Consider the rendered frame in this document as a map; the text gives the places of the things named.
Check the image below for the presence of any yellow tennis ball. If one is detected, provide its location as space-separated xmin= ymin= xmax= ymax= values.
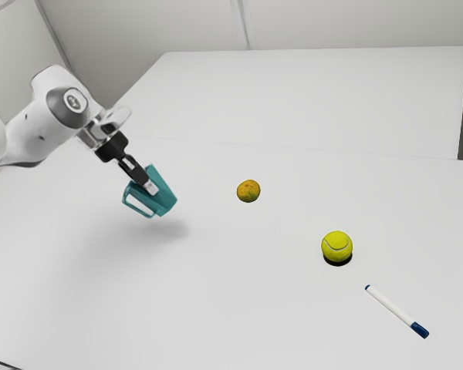
xmin=320 ymin=230 xmax=354 ymax=264

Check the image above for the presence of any teal faceted mug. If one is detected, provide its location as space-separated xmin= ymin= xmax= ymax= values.
xmin=120 ymin=163 xmax=178 ymax=219

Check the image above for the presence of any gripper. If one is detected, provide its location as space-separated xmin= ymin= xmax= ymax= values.
xmin=93 ymin=132 xmax=159 ymax=196

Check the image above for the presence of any white pen with blue cap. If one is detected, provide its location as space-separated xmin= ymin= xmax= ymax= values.
xmin=364 ymin=284 xmax=430 ymax=340

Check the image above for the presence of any orange fruit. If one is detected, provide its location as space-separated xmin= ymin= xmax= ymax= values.
xmin=236 ymin=179 xmax=262 ymax=204

